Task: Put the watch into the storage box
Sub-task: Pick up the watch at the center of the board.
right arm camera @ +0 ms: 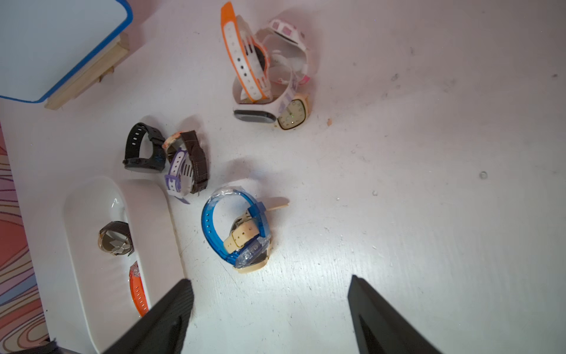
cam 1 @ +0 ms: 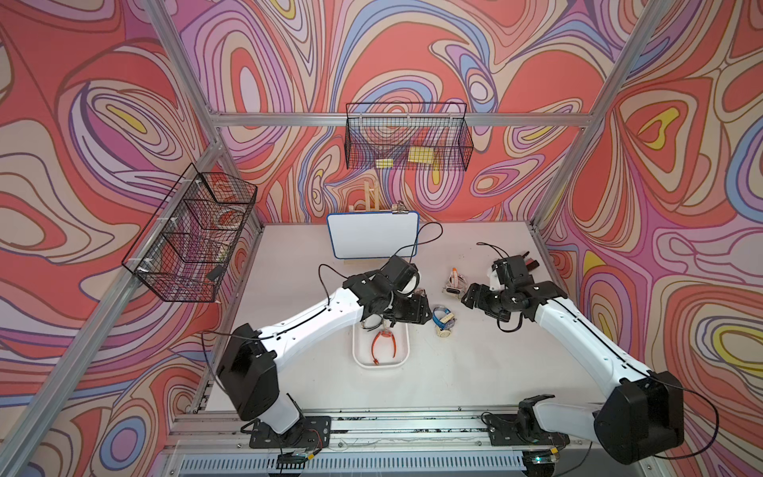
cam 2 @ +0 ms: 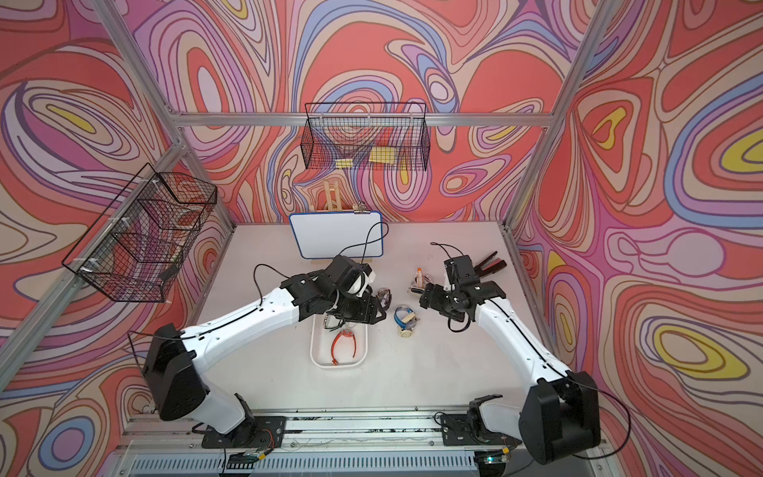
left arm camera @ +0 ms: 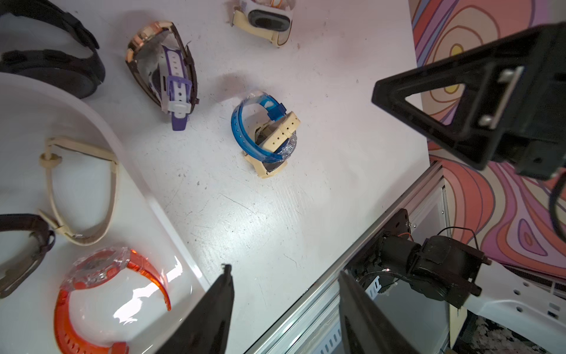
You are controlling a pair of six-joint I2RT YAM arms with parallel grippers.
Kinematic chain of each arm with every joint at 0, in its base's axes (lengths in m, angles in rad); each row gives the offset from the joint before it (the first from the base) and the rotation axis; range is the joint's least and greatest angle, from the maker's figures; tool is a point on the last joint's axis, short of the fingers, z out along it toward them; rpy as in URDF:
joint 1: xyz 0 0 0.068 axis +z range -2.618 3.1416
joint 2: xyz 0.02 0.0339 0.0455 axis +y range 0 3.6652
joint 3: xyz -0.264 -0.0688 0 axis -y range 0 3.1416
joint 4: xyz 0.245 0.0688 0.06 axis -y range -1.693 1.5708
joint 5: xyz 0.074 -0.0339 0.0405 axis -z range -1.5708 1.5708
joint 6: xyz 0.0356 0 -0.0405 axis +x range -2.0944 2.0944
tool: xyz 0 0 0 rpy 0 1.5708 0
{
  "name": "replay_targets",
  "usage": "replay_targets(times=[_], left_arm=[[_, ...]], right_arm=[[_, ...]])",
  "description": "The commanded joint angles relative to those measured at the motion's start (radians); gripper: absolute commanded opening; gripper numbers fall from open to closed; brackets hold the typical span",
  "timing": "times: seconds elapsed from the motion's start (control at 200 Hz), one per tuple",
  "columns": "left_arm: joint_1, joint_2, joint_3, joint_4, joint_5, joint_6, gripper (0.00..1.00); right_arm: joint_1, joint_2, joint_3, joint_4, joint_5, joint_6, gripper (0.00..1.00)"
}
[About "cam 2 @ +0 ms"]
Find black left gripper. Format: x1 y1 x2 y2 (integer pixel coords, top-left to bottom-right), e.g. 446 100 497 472
330 290 391 322

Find blue transparent watch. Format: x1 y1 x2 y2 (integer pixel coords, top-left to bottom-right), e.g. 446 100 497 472
395 305 418 330

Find beige strap watch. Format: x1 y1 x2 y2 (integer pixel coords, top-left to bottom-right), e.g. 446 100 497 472
397 311 418 338

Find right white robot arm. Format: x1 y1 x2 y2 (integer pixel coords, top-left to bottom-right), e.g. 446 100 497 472
419 256 601 464

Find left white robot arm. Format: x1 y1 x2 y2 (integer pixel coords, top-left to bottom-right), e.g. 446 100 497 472
141 266 385 434

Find white plastic storage box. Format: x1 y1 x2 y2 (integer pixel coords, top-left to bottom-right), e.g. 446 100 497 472
309 315 369 371

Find black red pliers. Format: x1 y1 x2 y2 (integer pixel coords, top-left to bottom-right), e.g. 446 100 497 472
474 252 508 277

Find white board blue rim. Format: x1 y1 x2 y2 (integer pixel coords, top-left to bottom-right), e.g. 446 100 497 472
289 212 383 260

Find black binder clip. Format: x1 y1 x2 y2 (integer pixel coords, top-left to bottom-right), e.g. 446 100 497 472
353 202 370 214

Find wooden board easel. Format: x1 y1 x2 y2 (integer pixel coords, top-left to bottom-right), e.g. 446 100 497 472
311 181 378 258

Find brown purple strap watch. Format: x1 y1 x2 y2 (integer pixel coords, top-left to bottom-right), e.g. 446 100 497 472
376 288 391 310

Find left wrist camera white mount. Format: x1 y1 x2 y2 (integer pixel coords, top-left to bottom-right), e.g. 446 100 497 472
347 264 376 297

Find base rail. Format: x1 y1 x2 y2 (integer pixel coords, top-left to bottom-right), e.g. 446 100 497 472
103 407 624 476

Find black wire basket back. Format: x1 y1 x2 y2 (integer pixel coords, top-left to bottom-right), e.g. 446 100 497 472
300 101 431 171

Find black wire basket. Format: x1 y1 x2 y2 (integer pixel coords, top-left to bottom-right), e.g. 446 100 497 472
62 164 218 303
300 101 431 171

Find black wire basket left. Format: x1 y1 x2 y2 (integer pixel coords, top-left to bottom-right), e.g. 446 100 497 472
62 164 218 303

